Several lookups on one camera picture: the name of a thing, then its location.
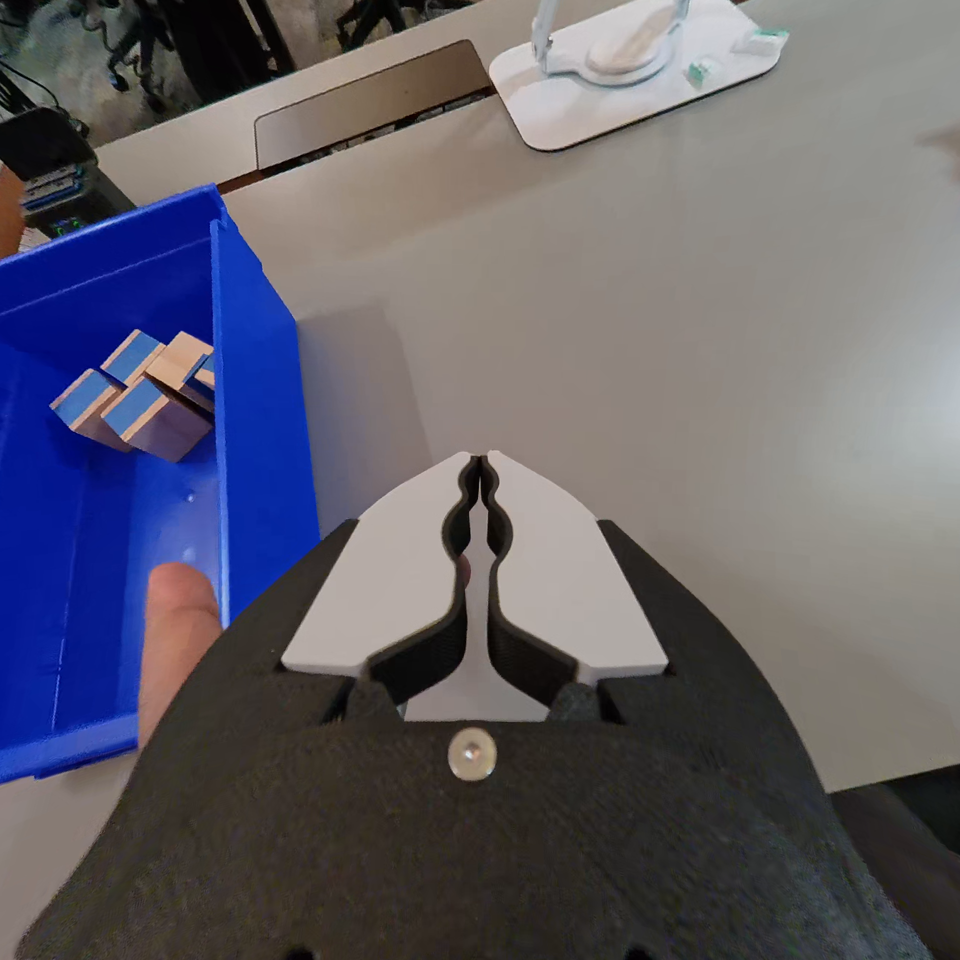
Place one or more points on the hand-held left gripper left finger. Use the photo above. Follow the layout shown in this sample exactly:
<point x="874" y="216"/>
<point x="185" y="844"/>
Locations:
<point x="375" y="585"/>

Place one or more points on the black chair base with casters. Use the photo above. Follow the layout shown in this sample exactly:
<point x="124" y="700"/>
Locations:
<point x="139" y="52"/>

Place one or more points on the person's left hand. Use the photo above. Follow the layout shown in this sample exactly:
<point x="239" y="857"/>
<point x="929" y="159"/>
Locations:
<point x="180" y="637"/>

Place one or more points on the white flat base plate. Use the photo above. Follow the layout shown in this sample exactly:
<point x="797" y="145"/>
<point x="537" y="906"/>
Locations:
<point x="600" y="116"/>

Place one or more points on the black tripod legs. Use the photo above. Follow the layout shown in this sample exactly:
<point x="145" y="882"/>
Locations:
<point x="390" y="19"/>

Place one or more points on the black equipment case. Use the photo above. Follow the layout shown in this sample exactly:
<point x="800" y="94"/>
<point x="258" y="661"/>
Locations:
<point x="45" y="142"/>

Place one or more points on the wooden cube with blue face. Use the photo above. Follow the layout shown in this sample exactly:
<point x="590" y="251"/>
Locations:
<point x="161" y="431"/>
<point x="82" y="409"/>
<point x="180" y="364"/>
<point x="129" y="358"/>
<point x="202" y="379"/>

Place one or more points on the large blue plastic bin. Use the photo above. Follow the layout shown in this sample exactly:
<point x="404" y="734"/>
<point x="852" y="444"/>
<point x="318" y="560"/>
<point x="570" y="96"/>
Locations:
<point x="150" y="562"/>

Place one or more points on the person's dark trousers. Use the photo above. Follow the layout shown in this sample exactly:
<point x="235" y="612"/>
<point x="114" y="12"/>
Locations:
<point x="900" y="862"/>

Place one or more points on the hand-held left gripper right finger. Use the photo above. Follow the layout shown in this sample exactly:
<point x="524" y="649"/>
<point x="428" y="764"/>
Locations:
<point x="570" y="585"/>

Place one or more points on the small green white piece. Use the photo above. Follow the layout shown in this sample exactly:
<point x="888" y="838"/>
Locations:
<point x="700" y="73"/>
<point x="766" y="41"/>

